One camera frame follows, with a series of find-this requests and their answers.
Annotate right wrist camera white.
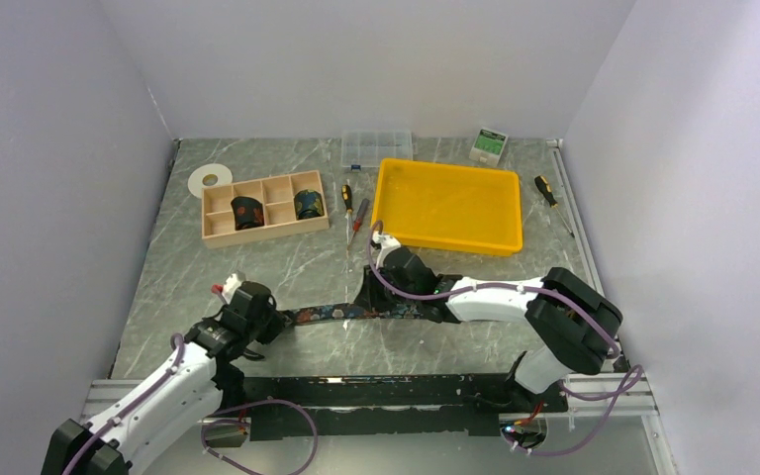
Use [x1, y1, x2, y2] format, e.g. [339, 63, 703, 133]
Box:
[371, 232, 401, 258]

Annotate black yellow handled screwdriver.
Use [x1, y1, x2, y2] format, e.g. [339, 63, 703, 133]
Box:
[340, 183, 353, 244]

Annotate navy floral necktie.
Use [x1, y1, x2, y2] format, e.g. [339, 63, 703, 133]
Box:
[280, 291, 461, 328]

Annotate blue rolled tie yellow flowers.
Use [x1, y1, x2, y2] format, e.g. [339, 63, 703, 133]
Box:
[293, 189, 326, 221]

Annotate dark rolled tie orange pattern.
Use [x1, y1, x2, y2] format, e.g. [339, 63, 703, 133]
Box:
[231, 196, 265, 231]

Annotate blue red handled screwdriver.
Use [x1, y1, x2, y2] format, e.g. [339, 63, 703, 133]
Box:
[347, 198, 370, 247]

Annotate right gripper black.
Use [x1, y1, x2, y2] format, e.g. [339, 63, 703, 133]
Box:
[353, 262, 420, 314]

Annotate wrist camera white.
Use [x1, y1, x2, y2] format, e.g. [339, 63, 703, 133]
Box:
[371, 232, 401, 258]
[211, 272, 245, 300]

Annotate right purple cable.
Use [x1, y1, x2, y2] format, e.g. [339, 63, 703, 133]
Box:
[366, 220, 645, 458]

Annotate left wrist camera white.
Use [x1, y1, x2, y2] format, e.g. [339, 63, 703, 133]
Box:
[211, 272, 245, 300]

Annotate clear plastic parts box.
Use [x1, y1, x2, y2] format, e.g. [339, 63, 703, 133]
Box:
[340, 130, 414, 171]

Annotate yellow plastic tray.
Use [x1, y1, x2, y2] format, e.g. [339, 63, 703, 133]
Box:
[369, 158, 523, 256]

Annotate green white small box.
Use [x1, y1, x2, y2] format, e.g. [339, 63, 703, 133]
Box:
[469, 128, 509, 167]

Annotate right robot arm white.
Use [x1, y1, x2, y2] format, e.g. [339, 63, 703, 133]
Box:
[354, 247, 622, 411]

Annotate white tape roll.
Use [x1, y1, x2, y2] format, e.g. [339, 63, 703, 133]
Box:
[187, 163, 233, 198]

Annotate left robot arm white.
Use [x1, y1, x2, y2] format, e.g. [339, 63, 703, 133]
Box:
[42, 278, 295, 474]

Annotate small black curved piece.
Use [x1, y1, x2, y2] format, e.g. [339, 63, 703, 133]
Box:
[241, 350, 265, 361]

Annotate wooden compartment organizer box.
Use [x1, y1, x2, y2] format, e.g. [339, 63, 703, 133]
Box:
[201, 170, 332, 248]

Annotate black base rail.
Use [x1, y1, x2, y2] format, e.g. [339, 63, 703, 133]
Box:
[219, 373, 568, 441]

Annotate black yellow screwdriver right side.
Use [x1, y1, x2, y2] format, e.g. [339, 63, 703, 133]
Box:
[533, 175, 575, 238]

